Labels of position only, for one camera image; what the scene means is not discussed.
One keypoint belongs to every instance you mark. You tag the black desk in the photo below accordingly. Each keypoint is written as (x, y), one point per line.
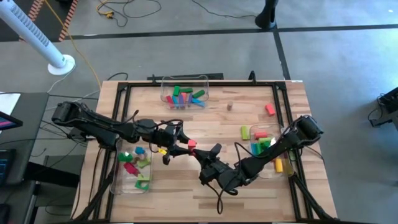
(31, 124)

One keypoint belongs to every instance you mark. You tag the blue arch block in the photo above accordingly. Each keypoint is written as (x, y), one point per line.
(140, 150)

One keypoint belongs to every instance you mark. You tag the light green curved block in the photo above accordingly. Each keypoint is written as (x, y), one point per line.
(245, 132)

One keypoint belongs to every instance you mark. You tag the yellow tape tag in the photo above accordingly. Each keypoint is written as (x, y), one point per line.
(162, 152)

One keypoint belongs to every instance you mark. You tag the black clamp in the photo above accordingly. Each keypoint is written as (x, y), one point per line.
(252, 77)

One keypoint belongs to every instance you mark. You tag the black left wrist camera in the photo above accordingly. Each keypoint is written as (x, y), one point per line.
(146, 125)

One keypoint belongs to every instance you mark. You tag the natural wood cylinder block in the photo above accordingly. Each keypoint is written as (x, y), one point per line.
(229, 106)

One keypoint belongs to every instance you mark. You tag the natural wood arch block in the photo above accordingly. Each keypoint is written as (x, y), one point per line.
(139, 158)

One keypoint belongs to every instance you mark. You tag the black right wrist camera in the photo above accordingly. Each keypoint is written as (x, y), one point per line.
(215, 149)

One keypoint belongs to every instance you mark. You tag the light green arch block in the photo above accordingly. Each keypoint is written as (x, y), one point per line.
(143, 178)
(145, 162)

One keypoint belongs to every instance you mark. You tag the small blue cylinder block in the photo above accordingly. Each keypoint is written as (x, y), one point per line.
(254, 148)

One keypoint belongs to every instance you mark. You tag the red rectangular block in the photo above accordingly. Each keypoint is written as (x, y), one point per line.
(170, 101)

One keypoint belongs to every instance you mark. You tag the orange-red cylinder block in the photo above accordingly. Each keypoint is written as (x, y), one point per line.
(260, 135)

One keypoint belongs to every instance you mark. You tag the clear plastic bin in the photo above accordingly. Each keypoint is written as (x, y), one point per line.
(287, 174)
(202, 82)
(121, 186)

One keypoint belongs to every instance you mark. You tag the black laptop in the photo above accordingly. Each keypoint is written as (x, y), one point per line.
(4, 166)

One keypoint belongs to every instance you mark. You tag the black power adapter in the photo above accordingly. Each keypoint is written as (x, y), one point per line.
(76, 136)

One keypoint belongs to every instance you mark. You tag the green thick block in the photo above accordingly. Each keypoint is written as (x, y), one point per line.
(125, 157)

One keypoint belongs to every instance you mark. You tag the dark green rectangular block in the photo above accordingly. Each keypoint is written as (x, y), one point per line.
(199, 93)

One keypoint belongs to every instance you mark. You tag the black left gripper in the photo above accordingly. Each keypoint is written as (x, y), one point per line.
(164, 138)

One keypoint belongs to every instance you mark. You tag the black pole stand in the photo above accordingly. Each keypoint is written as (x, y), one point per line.
(266, 15)

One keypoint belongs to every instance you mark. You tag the red arch block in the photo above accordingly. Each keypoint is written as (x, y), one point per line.
(130, 168)
(270, 109)

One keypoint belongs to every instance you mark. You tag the blue rectangular block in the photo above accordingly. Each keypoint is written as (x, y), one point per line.
(175, 101)

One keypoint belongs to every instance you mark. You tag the silver aluminium profile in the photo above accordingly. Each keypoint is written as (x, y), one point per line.
(32, 202)

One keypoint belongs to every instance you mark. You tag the coral rectangular block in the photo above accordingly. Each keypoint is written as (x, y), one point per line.
(184, 96)

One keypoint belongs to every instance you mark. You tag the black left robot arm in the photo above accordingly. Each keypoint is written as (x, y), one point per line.
(93, 123)

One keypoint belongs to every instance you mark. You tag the black floor mat striped edge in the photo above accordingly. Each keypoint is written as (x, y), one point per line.
(49, 15)

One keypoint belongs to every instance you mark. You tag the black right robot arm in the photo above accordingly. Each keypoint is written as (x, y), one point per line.
(280, 146)

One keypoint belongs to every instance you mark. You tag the light green cylinder block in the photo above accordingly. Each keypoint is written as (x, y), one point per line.
(265, 140)

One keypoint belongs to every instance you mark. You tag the white tower fan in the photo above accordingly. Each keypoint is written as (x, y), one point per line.
(28, 31)

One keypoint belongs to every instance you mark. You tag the white paper sheet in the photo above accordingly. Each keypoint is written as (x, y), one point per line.
(7, 102)

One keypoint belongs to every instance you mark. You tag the black tablet screen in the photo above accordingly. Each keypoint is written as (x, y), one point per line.
(7, 123)

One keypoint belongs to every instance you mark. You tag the blue thick block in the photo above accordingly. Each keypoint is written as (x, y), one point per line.
(198, 102)

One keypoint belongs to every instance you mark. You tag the small green cylinder block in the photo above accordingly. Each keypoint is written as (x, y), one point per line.
(265, 145)

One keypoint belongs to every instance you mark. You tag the yellow cylinder block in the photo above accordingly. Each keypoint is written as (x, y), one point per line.
(279, 165)

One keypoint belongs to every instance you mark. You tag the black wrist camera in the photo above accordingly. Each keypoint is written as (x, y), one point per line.
(215, 149)
(146, 125)

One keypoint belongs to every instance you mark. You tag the red notched block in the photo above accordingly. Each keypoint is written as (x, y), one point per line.
(191, 144)

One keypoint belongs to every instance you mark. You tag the long black bar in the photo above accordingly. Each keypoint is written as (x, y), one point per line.
(217, 76)

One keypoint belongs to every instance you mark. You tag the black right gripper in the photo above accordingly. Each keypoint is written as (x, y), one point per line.
(222, 175)

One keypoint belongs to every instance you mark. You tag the purple long block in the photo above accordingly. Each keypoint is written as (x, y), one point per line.
(189, 100)
(181, 102)

